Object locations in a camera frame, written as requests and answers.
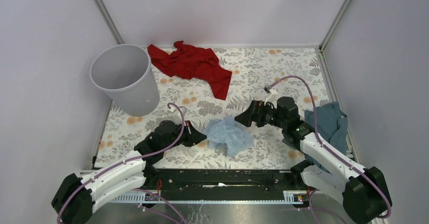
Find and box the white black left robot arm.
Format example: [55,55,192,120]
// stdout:
[51,120,206,223]

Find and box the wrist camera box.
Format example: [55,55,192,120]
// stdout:
[264,86,278,103]
[178,106,188,116]

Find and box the grey slotted cable duct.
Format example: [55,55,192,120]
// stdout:
[109,191,304,205]

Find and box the red cloth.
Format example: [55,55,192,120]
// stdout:
[147,41,232,100]

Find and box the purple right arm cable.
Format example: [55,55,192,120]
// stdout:
[265,75,393,219]

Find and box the teal blue cloth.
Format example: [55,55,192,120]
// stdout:
[304,102,348,154]

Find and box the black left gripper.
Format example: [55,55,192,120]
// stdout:
[162,120,206,151]

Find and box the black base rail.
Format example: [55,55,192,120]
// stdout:
[142,169,308,200]

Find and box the light blue plastic trash bag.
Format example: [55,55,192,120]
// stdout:
[203,115,254,157]

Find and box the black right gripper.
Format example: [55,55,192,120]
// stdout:
[234,100,286,129]

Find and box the floral patterned table mat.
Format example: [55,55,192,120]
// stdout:
[93,48,329,169]

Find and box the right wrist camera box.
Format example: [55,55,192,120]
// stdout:
[264,86,278,103]

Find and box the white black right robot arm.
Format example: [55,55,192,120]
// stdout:
[235,97,392,223]

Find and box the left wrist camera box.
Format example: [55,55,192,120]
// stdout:
[178,106,188,116]

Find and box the grey plastic trash bin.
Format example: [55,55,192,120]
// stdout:
[90,44,160,117]

